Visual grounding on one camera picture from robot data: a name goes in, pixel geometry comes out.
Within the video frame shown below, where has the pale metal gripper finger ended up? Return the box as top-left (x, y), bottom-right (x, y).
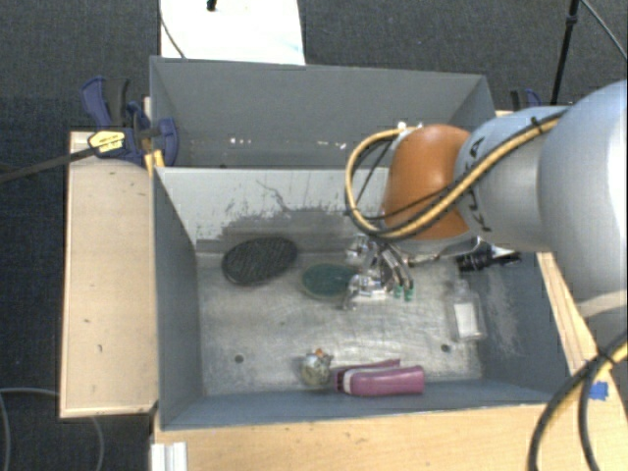
top-left (340, 288), bottom-right (383, 312)
top-left (348, 273), bottom-right (384, 290)

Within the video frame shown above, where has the dark green round disc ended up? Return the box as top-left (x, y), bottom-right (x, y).
top-left (300, 262), bottom-right (359, 300)

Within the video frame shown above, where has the grey metal bin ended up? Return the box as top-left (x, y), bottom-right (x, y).
top-left (148, 55), bottom-right (574, 431)

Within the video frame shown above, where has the purple stapler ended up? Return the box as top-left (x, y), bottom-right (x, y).
top-left (332, 358), bottom-right (426, 397)

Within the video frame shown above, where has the black oval mesh pad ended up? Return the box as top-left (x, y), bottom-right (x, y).
top-left (220, 235), bottom-right (299, 288)

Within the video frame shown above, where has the clear glass bottle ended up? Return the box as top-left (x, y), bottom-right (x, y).
top-left (445, 280), bottom-right (490, 343)

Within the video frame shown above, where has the pale wood flat board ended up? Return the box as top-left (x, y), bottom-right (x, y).
top-left (59, 130), bottom-right (161, 419)

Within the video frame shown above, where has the black cylinder on white bracket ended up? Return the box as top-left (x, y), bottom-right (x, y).
top-left (441, 235), bottom-right (522, 274)

